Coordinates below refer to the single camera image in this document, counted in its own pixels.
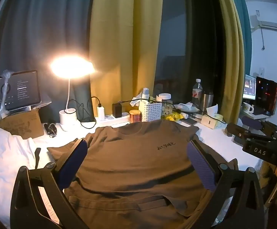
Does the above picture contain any white charger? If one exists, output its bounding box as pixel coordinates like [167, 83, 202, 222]
[97, 104, 105, 121]

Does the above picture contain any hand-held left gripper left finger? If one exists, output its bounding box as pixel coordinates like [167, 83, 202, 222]
[10, 138, 89, 229]

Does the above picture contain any brown cardboard box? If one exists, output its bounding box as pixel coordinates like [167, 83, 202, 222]
[0, 108, 45, 139]

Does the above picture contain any white mug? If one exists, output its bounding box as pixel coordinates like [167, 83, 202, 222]
[242, 102, 254, 114]

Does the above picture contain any black strap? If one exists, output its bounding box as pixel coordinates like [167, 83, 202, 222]
[34, 148, 42, 170]

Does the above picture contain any olive brown t-shirt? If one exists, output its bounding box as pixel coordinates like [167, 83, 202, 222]
[47, 119, 239, 229]

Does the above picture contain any yellow snack packet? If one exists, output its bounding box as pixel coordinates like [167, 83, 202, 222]
[165, 113, 184, 122]

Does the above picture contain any black charger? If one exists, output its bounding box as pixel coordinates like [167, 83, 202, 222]
[112, 103, 122, 118]

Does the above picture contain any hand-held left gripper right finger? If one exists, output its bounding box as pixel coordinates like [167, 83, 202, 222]
[185, 139, 266, 229]

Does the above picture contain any white woven basket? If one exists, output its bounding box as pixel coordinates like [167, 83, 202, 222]
[138, 99, 162, 122]

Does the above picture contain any teal curtain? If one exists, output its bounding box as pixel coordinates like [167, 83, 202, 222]
[0, 0, 95, 124]
[227, 0, 253, 96]

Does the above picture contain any white power strip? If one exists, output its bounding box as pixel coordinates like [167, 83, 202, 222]
[94, 114, 130, 126]

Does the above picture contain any white desk lamp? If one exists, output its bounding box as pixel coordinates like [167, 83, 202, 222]
[50, 55, 96, 131]

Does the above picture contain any yellow curtain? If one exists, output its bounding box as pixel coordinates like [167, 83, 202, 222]
[213, 0, 246, 124]
[89, 0, 163, 124]

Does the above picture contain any black cable bundle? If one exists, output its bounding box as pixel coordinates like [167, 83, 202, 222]
[44, 122, 57, 137]

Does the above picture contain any computer monitor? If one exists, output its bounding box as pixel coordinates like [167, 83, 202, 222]
[243, 74, 257, 101]

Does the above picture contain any orange round tin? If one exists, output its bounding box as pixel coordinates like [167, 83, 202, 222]
[129, 110, 142, 124]

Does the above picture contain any white garment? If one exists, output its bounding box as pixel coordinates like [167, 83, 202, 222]
[0, 128, 65, 220]

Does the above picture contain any black computer case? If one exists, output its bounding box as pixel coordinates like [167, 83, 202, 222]
[255, 76, 277, 115]

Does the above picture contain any black charger cable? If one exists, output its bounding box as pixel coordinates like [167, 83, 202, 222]
[117, 99, 175, 106]
[70, 97, 103, 129]

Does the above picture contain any glass jar with white lid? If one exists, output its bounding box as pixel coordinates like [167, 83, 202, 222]
[158, 93, 172, 118]

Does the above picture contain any clear plastic water bottle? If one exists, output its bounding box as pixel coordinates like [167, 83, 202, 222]
[192, 79, 203, 108]

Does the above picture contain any black tablet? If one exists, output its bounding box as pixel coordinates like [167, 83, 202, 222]
[0, 70, 41, 111]

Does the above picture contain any clear plastic bag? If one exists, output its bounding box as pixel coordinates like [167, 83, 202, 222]
[0, 69, 52, 120]

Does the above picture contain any steel tumbler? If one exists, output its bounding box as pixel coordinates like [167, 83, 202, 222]
[200, 93, 214, 112]

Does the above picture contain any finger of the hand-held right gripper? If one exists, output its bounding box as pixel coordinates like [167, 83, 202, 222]
[224, 123, 274, 148]

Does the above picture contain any white air conditioner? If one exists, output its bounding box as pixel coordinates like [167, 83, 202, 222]
[249, 14, 277, 33]

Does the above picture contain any tissue box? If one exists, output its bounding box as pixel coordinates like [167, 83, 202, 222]
[202, 104, 223, 128]

